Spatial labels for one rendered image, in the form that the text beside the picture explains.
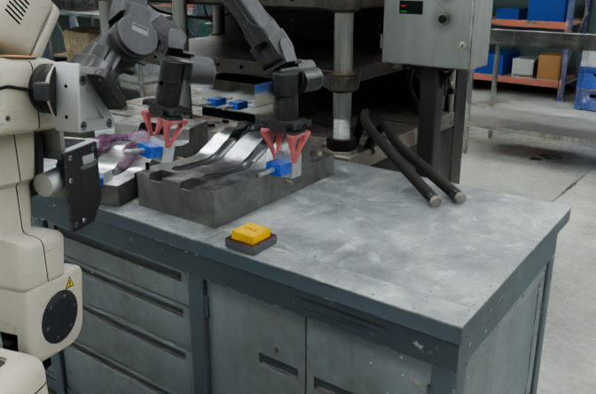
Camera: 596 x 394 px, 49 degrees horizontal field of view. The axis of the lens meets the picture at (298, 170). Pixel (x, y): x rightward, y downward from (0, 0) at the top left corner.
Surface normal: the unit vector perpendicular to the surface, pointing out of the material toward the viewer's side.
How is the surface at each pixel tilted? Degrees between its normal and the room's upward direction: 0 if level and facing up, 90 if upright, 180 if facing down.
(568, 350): 0
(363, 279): 0
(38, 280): 90
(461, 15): 90
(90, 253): 90
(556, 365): 0
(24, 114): 90
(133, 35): 63
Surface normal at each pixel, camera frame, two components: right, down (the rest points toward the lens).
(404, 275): 0.00, -0.95
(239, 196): 0.81, 0.18
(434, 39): -0.58, 0.25
